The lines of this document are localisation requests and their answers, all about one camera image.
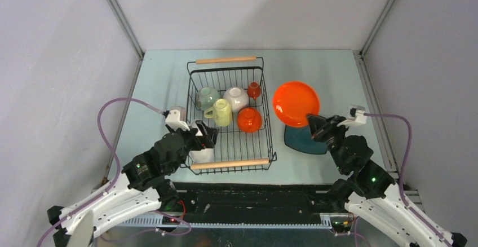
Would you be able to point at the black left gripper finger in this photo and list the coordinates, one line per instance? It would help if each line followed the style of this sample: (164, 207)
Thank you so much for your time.
(212, 134)
(201, 134)

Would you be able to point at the orange round plate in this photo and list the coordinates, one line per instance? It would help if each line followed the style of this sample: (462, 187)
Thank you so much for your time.
(293, 101)

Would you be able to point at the teal square plate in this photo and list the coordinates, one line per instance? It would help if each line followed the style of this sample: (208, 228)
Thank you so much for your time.
(299, 139)

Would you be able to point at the green floral ceramic bowl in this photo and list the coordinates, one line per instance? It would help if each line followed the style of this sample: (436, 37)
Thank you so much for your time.
(206, 97)

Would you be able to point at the white ceramic bowl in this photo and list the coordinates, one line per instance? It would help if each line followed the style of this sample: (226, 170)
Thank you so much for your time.
(237, 97)

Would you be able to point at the small orange ceramic cup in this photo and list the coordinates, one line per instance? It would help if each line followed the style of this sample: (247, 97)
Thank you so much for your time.
(254, 90)

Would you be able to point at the yellow ceramic mug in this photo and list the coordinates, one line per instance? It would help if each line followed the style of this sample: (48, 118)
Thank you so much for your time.
(220, 112)

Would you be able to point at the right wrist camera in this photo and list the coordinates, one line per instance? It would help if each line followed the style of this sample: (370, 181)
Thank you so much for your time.
(356, 117)

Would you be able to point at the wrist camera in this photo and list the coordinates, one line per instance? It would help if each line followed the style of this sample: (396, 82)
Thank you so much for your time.
(175, 118)
(356, 117)

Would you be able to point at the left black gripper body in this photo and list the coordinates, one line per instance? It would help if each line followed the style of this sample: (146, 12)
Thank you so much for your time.
(192, 142)

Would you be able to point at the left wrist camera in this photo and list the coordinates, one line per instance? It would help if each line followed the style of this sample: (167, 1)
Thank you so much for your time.
(175, 118)

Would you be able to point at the black wire dish rack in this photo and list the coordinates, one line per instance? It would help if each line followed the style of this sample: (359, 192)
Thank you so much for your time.
(232, 143)

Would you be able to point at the orange glossy bowl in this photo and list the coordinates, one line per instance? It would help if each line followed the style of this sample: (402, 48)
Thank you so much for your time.
(249, 120)

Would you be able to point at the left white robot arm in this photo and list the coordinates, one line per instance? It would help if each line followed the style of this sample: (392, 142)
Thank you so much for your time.
(141, 186)

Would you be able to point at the white pink fluted plate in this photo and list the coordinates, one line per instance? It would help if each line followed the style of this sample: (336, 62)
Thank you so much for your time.
(204, 156)

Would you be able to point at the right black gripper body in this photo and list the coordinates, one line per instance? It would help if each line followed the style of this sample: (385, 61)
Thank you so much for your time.
(330, 132)

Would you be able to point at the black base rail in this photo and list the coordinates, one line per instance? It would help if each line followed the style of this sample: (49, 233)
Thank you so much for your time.
(233, 203)

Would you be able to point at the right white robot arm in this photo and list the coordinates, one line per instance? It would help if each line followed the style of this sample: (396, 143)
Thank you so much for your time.
(370, 192)

